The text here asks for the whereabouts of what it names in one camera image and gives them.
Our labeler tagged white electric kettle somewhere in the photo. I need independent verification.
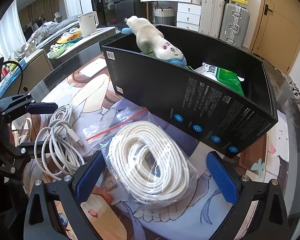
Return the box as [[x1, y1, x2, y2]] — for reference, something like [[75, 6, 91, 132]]
[[77, 11, 99, 37]]

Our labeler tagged white charging cable bundle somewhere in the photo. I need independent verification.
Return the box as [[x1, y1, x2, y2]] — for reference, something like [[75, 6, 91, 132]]
[[33, 103, 86, 182]]

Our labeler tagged grey side cabinet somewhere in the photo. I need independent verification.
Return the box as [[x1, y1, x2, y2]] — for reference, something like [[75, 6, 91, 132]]
[[0, 27, 116, 98]]

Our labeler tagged wooden door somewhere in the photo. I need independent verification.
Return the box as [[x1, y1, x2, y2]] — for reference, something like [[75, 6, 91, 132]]
[[250, 0, 300, 74]]

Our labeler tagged green wet wipes pack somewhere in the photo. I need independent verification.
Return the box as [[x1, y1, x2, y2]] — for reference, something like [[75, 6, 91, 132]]
[[194, 62, 244, 96]]

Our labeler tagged white plush doll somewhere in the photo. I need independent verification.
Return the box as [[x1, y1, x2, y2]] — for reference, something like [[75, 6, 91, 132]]
[[125, 16, 187, 67]]

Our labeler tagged black refrigerator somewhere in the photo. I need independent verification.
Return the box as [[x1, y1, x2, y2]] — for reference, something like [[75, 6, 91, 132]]
[[113, 0, 137, 30]]

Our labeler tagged white suitcase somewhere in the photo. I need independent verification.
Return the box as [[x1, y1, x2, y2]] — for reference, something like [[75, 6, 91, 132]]
[[199, 0, 225, 38]]

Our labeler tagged bagged white rope coil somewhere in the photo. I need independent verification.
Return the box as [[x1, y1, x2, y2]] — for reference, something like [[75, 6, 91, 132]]
[[83, 106, 198, 207]]

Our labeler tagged black glass cabinet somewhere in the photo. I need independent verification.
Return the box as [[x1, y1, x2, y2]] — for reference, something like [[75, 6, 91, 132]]
[[91, 0, 117, 27]]

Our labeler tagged white drawer desk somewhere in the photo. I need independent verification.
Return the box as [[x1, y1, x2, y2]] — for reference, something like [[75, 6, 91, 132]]
[[140, 0, 201, 31]]

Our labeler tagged black cardboard box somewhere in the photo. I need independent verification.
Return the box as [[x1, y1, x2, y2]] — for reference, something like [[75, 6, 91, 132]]
[[102, 25, 278, 158]]

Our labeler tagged woven laundry basket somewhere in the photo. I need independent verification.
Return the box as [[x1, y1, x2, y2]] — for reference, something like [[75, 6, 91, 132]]
[[153, 5, 176, 25]]

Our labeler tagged silver suitcase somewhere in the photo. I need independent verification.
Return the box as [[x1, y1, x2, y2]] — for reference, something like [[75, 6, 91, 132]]
[[219, 3, 250, 48]]

